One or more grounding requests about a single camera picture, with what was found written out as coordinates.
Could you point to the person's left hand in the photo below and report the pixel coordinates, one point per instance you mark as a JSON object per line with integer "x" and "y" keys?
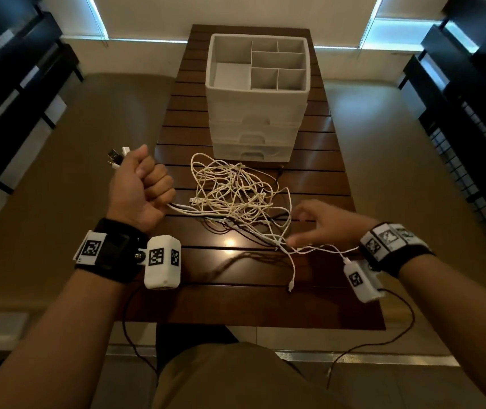
{"x": 134, "y": 195}

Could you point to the person's right hand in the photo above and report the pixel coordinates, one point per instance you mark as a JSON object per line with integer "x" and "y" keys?
{"x": 336, "y": 227}

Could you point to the person's right thumb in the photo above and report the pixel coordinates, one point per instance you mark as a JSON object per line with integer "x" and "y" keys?
{"x": 304, "y": 239}

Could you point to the person's left thumb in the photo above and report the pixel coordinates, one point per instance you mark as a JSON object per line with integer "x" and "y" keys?
{"x": 139, "y": 154}

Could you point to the person's right forearm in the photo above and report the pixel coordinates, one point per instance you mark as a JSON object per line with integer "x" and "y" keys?
{"x": 460, "y": 315}

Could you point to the person's left forearm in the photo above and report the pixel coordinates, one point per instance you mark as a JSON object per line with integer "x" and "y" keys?
{"x": 55, "y": 345}

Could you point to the black right wristband with markers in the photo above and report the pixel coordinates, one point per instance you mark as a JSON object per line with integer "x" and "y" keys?
{"x": 392, "y": 247}

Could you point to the black wristband with markers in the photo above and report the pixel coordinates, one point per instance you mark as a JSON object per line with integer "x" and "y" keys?
{"x": 392, "y": 247}
{"x": 117, "y": 251}

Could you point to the black left wristband with markers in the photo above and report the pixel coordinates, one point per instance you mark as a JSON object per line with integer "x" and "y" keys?
{"x": 117, "y": 251}

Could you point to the white plastic drawer organizer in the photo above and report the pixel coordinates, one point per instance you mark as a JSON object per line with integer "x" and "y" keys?
{"x": 253, "y": 110}

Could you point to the black slatted shelf rack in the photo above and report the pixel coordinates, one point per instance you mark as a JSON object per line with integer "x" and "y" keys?
{"x": 8, "y": 102}
{"x": 473, "y": 106}

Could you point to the khaki shorts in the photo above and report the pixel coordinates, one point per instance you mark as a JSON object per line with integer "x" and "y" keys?
{"x": 243, "y": 379}

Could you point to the beige roller blind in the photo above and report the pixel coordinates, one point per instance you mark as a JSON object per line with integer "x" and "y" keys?
{"x": 234, "y": 12}

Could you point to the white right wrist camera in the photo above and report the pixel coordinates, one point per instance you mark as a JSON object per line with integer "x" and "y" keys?
{"x": 363, "y": 281}

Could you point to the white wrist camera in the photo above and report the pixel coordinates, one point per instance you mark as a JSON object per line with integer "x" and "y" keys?
{"x": 162, "y": 264}
{"x": 363, "y": 281}

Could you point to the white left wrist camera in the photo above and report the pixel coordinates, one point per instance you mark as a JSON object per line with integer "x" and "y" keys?
{"x": 162, "y": 264}

